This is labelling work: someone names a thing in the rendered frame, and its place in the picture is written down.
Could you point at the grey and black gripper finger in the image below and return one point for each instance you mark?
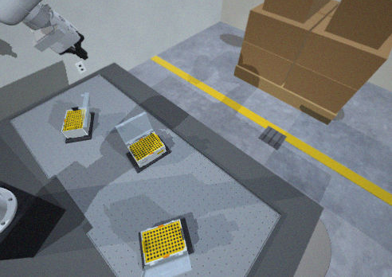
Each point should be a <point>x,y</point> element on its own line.
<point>73,51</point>
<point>78,46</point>

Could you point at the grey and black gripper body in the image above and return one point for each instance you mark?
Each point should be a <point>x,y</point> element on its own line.
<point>71,36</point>

